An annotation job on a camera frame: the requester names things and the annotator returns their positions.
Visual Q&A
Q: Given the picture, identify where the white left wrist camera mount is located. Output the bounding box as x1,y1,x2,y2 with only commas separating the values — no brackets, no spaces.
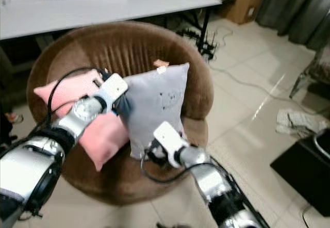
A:
92,73,129,105

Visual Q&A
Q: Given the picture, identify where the grey pillow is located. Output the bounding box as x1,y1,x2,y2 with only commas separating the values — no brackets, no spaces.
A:
123,59,191,161

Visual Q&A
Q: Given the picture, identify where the white crumpled cloth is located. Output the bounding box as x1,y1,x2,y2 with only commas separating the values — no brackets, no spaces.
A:
275,108,330,139

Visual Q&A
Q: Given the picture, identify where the black box with chrome rail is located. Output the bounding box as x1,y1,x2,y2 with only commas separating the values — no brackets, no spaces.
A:
269,129,330,218

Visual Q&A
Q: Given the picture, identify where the large white table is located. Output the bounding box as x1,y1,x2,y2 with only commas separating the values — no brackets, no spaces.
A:
0,0,223,69

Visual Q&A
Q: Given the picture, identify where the grey curtain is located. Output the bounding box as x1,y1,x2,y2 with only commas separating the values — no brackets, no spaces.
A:
255,0,330,52

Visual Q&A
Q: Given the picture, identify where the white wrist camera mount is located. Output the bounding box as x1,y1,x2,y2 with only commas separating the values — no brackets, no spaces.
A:
153,121,187,154
92,73,129,105

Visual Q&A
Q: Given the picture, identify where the pink pillow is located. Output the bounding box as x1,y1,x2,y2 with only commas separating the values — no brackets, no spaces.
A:
33,69,130,172

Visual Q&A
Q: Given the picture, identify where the metal chair with blanket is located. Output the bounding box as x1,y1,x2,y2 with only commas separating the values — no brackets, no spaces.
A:
288,45,330,99

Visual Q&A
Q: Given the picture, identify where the black power strip with plugs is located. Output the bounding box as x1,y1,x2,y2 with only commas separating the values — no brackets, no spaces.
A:
177,24,220,61

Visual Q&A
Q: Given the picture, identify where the brown round sofa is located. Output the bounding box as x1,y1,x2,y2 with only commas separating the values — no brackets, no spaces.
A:
26,21,215,206

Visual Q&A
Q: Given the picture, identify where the cardboard box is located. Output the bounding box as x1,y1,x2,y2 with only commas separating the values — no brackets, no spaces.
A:
219,0,267,25

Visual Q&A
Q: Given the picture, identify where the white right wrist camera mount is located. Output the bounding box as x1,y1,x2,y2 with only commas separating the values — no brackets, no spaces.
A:
153,121,187,154

